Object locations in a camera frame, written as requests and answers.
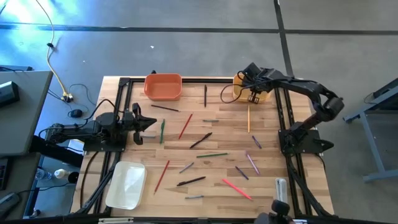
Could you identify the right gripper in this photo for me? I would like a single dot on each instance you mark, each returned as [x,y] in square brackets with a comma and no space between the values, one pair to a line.
[256,81]

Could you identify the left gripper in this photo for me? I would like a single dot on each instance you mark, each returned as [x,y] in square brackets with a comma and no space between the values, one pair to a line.
[132,123]

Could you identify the green pen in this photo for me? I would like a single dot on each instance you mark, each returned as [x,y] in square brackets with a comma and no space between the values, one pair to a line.
[162,132]

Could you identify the yellow pencil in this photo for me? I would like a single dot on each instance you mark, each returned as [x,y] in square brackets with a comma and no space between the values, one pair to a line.
[248,119]

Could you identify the purple crayon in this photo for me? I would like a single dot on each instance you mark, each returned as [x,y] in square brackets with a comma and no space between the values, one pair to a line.
[257,142]

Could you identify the black pen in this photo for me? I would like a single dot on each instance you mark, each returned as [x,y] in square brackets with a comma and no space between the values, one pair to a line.
[201,140]
[205,96]
[191,181]

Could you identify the lilac pen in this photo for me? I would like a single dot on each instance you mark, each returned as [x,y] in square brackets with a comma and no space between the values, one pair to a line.
[252,163]

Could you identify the green pencil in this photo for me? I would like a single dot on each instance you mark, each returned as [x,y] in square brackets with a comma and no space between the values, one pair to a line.
[212,155]

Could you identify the pink pencil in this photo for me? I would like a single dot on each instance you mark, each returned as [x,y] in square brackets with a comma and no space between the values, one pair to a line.
[237,189]

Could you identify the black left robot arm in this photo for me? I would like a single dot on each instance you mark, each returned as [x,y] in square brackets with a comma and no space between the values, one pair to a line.
[93,129]

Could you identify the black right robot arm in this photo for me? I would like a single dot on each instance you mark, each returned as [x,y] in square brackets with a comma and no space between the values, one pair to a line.
[298,84]

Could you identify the yellow plastic bin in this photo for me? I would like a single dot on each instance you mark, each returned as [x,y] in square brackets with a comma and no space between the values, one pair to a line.
[266,96]

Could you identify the orange plastic bin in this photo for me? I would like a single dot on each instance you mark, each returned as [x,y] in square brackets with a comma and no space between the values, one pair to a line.
[161,90]

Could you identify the white plastic bin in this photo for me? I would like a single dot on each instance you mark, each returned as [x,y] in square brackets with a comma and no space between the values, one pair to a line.
[127,186]

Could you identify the black computer mouse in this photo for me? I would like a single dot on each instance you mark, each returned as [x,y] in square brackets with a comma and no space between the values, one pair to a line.
[75,113]

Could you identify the white paper sheet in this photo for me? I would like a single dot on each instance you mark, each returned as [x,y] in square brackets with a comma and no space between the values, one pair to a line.
[76,147]

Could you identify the dark blue crayon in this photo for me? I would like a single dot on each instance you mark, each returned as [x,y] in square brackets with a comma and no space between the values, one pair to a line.
[242,173]

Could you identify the black round cap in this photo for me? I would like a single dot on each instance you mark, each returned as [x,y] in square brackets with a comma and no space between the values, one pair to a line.
[73,177]

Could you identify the black support beam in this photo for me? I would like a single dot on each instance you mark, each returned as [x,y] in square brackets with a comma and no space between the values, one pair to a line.
[56,152]

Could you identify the white stapler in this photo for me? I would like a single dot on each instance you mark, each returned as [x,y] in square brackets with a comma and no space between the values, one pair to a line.
[281,189]

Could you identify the white bottle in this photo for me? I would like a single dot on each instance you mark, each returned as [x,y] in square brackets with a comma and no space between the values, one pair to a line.
[60,173]

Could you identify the clear water bottle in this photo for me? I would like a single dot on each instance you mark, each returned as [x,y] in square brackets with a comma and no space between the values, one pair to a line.
[43,175]

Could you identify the grey side table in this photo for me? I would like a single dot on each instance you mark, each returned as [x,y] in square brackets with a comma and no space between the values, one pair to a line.
[21,124]

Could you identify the black box device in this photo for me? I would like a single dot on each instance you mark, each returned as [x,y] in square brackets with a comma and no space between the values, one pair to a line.
[7,93]

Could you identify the black keyboard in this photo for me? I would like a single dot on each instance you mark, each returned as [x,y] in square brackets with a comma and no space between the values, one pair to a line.
[3,172]

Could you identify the grey handheld device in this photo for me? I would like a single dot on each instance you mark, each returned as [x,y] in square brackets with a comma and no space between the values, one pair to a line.
[7,203]

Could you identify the black aluminium table frame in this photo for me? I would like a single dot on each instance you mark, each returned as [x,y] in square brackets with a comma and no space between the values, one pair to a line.
[217,80]

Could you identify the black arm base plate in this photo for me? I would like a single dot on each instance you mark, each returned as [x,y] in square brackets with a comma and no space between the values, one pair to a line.
[93,148]
[314,146]

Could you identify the black camera device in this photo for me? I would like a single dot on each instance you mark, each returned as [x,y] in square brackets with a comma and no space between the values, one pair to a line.
[278,208]

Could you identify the blue-grey table frame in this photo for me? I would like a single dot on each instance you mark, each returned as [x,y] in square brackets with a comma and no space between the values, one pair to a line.
[372,140]

